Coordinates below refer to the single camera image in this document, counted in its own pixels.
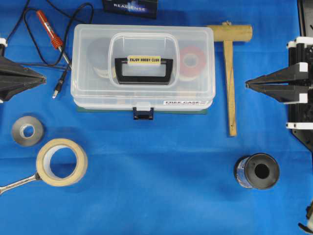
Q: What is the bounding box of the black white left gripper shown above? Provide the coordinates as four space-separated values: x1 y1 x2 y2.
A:
0 38 46 103

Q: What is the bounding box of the black power cable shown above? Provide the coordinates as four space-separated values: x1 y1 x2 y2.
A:
6 0 94 99

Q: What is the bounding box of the red handled soldering iron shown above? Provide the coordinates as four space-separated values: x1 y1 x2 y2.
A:
36 9 72 70

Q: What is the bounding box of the dark blue box latch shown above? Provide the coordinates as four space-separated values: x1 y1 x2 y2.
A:
133 107 154 120

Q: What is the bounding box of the wooden mallet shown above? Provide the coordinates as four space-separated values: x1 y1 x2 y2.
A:
208 22 253 137

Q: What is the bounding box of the clear plastic tool box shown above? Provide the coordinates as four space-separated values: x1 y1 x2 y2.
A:
71 24 216 112

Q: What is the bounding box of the grey metallic tape roll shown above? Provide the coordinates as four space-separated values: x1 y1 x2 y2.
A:
11 116 44 147

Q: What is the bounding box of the red tape roll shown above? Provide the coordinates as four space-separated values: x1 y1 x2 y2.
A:
179 46 207 82

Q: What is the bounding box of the black robot part bottom right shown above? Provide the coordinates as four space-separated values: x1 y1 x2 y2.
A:
298 201 313 235

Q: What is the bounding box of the silver wrench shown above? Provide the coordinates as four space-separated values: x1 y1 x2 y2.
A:
0 172 42 194

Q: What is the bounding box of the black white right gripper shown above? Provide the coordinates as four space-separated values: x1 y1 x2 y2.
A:
246 37 313 131

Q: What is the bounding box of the black solder spool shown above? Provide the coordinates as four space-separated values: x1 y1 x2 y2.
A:
234 153 280 190

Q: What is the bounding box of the black RealSense box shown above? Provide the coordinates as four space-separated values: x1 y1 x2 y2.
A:
102 0 158 19

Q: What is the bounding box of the beige masking tape roll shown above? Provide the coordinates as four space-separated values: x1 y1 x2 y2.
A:
36 138 88 187

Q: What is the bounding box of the blue table cloth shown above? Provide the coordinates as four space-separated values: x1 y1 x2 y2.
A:
0 0 313 235

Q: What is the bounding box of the black tool box handle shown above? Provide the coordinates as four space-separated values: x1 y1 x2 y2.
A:
114 55 174 85

